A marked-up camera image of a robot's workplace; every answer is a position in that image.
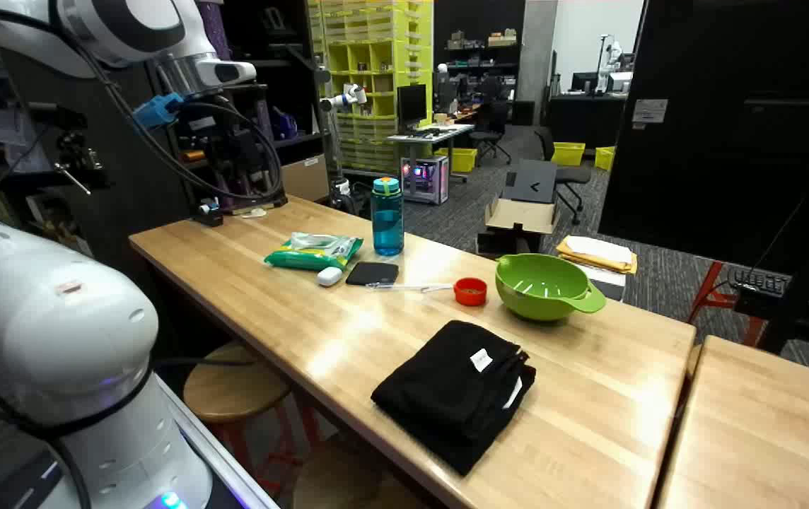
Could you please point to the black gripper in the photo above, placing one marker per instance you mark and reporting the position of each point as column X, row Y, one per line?
column 207, row 123

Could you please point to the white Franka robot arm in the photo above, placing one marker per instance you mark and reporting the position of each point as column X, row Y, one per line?
column 46, row 312

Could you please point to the green plastic bowl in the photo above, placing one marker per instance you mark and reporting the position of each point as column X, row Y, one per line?
column 542, row 284

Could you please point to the black round table clamp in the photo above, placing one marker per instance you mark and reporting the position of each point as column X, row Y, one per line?
column 207, row 211

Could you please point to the green wipes packet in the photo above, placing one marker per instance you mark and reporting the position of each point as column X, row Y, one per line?
column 314, row 252

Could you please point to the yellow bin shelving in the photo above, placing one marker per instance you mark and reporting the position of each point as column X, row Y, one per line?
column 371, row 56

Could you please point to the white earbud case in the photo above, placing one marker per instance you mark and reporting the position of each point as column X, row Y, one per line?
column 329, row 278

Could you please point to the blue water bottle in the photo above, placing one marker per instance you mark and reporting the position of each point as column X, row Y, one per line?
column 385, row 222

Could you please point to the grey work desk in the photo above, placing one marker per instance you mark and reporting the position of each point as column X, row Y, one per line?
column 428, row 134

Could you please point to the black square wallet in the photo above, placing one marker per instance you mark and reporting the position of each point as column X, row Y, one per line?
column 371, row 271

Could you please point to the glowing computer case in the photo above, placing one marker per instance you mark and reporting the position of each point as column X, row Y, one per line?
column 425, row 180

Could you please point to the yellow floor bin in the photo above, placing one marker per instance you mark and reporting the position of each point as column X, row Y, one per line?
column 604, row 160
column 466, row 160
column 570, row 154

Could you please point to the round wooden stool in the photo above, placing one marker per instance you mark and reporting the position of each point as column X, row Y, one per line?
column 237, row 383
column 350, row 482

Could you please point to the orange measuring cup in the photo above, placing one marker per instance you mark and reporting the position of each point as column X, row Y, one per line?
column 471, row 291

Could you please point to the open cardboard box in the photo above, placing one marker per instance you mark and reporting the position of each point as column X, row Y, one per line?
column 521, row 216

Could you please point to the black folded cloth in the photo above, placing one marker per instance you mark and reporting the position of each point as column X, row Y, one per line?
column 450, row 396

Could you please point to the orange sawhorse stand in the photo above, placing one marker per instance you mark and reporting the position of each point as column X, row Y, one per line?
column 705, row 287

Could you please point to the black partition panel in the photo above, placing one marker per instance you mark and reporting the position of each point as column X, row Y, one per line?
column 733, row 123

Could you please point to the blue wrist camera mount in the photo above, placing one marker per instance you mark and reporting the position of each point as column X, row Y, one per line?
column 157, row 107

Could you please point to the black metal frame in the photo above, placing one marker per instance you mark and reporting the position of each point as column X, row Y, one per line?
column 805, row 264

